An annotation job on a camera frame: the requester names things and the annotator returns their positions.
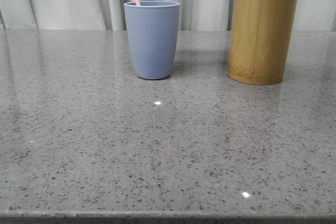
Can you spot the blue plastic cup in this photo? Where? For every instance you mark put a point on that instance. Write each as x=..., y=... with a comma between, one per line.
x=152, y=31

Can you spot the bamboo wooden cup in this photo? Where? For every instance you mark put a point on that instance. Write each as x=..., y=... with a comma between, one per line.
x=261, y=32

